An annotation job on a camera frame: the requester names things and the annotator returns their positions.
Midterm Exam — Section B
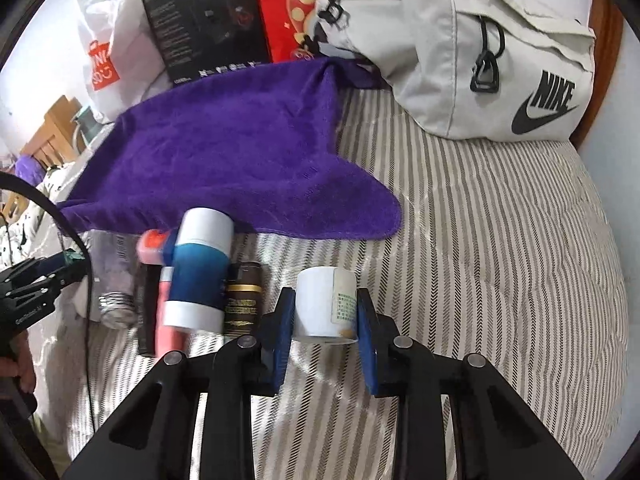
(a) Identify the pink tube white cap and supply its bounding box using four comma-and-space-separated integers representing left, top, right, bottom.
154, 264, 191, 358

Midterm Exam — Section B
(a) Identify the dark brown gold bottle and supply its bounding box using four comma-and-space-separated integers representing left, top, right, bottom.
224, 262, 262, 338

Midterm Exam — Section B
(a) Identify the blue white cylindrical bottle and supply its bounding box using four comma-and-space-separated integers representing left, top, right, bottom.
164, 207, 234, 334

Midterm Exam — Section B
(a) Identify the person's left hand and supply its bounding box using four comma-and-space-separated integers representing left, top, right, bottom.
0, 330, 37, 393

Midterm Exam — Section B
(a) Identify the black rectangular bar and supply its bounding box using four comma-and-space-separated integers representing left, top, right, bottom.
134, 263, 162, 358

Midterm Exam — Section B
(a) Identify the purple cloth background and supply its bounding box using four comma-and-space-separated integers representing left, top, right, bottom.
14, 155, 46, 186

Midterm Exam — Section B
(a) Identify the pink jar blue lid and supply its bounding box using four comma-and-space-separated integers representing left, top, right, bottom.
137, 229, 178, 266

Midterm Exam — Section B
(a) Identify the striped bed sheet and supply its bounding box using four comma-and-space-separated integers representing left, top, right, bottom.
29, 90, 629, 479

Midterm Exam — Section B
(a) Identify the white shopping bag red logo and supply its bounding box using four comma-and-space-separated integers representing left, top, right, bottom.
77, 0, 165, 122

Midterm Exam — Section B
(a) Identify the purple towel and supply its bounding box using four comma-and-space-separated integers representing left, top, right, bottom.
60, 58, 401, 240

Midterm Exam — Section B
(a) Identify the black product box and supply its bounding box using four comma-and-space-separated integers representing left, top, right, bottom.
142, 0, 271, 86

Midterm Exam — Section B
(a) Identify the grey Nike bag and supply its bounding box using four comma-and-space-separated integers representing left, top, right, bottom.
316, 0, 596, 142

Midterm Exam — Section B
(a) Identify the black cable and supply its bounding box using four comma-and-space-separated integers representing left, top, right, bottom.
0, 171, 99, 436

